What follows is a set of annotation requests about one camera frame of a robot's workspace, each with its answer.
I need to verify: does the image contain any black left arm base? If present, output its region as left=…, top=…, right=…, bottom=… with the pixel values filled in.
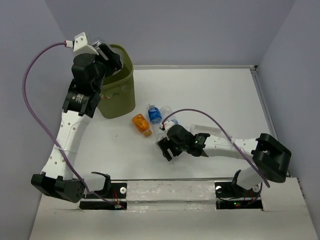
left=79, top=181, right=128, bottom=211

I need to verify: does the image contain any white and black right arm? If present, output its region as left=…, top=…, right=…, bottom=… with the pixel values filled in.
left=156, top=124, right=292, bottom=196

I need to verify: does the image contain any upright Pocari Sweat blue bottle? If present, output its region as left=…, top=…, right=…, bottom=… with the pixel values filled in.
left=147, top=104, right=163, bottom=139

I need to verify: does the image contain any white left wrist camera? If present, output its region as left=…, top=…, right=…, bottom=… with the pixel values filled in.
left=64, top=32, right=99, bottom=56

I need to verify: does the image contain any grey cap clear bottle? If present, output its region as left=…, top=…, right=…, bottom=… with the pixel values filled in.
left=92, top=40, right=122, bottom=75

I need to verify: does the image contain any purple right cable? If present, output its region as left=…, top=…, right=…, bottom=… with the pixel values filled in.
left=161, top=108, right=271, bottom=188

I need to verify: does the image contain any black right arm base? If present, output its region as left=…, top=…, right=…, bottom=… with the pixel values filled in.
left=214, top=181, right=263, bottom=210

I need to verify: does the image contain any pocari sweat blue bottle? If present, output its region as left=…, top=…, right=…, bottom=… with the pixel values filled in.
left=159, top=105, right=179, bottom=124
left=147, top=104, right=163, bottom=139

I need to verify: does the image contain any red cap clear bottle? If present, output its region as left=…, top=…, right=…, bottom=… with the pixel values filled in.
left=100, top=92, right=116, bottom=100

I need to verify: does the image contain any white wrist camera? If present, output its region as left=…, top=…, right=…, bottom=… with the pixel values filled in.
left=64, top=32, right=99, bottom=56
left=160, top=120, right=177, bottom=131

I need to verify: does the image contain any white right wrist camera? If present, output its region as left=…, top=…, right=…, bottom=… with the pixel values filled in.
left=160, top=120, right=177, bottom=131

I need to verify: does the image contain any large ribbed clear bottle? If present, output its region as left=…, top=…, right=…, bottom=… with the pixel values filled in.
left=190, top=124, right=226, bottom=138

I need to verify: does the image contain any orange label plastic bottle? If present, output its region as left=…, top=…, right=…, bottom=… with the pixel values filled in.
left=132, top=113, right=152, bottom=137

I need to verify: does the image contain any silver cap clear bottle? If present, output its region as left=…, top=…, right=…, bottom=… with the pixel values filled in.
left=155, top=136, right=183, bottom=163

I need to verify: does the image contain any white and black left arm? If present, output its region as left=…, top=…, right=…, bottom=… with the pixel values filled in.
left=29, top=43, right=123, bottom=203

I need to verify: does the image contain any olive green mesh bin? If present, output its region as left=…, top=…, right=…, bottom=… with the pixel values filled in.
left=98, top=44, right=136, bottom=119

